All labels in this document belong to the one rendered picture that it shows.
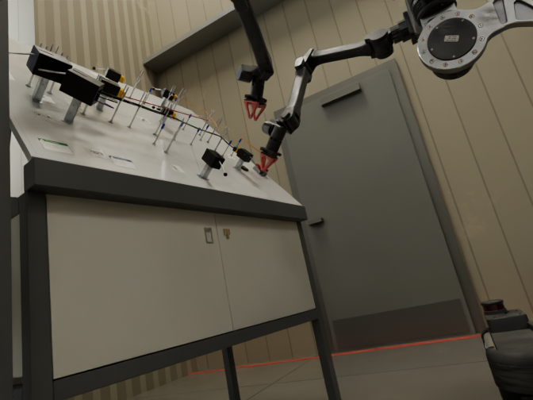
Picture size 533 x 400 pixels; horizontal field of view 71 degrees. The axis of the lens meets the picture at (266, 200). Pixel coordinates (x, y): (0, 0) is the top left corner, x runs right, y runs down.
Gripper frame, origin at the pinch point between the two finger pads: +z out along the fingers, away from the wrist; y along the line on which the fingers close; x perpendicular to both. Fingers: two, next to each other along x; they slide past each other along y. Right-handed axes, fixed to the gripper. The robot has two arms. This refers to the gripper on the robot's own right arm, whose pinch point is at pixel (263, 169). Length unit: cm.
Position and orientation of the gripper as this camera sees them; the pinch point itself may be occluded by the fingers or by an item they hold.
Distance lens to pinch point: 165.2
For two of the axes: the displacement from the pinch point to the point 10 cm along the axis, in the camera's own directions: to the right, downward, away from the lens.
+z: -3.8, 9.0, 2.2
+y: -4.2, 0.4, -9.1
